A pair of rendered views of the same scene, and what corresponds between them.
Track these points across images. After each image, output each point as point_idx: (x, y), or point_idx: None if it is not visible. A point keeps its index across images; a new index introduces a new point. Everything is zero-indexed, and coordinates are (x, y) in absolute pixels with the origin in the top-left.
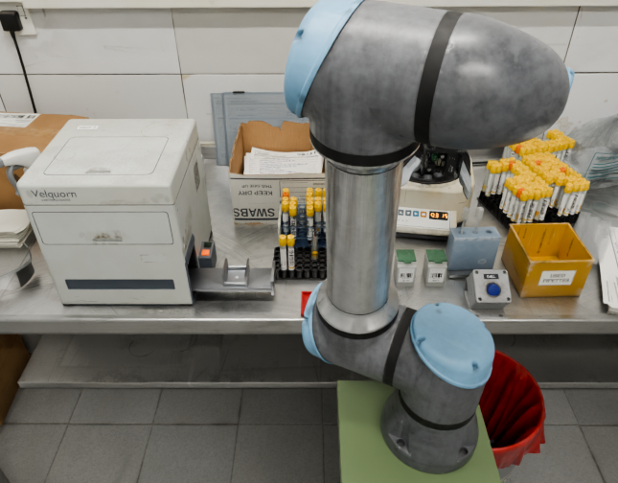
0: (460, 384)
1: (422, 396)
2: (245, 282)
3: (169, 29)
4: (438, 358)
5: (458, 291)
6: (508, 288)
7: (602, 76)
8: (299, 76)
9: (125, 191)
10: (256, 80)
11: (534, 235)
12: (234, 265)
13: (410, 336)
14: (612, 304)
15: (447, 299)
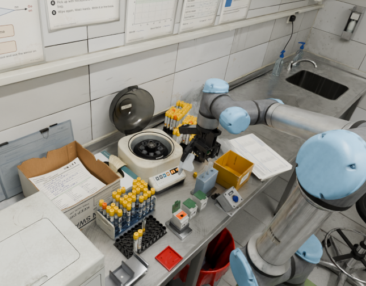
0: (319, 260)
1: (302, 275)
2: (134, 276)
3: None
4: (315, 256)
5: (213, 206)
6: (239, 194)
7: (188, 70)
8: (354, 186)
9: (72, 282)
10: (15, 131)
11: (221, 161)
12: (114, 270)
13: (294, 254)
14: (261, 177)
15: (213, 213)
